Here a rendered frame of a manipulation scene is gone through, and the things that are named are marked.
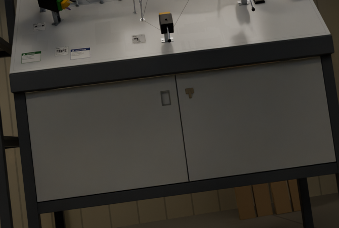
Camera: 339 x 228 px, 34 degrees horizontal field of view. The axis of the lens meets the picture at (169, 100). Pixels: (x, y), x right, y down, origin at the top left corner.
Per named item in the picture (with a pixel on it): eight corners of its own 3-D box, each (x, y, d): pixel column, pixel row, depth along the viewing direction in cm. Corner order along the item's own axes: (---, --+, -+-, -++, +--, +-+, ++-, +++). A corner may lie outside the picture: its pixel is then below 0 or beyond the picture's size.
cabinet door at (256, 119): (337, 161, 204) (321, 56, 207) (189, 181, 201) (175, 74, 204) (334, 161, 207) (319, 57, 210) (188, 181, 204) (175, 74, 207)
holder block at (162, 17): (164, 56, 201) (162, 35, 194) (160, 35, 210) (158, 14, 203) (176, 55, 202) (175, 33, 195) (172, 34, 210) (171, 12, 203)
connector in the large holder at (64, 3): (67, 1, 212) (65, -8, 209) (73, 3, 211) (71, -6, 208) (58, 9, 209) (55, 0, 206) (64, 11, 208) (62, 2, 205)
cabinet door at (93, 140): (188, 181, 202) (174, 74, 205) (37, 202, 199) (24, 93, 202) (188, 181, 204) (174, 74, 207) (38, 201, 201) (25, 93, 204)
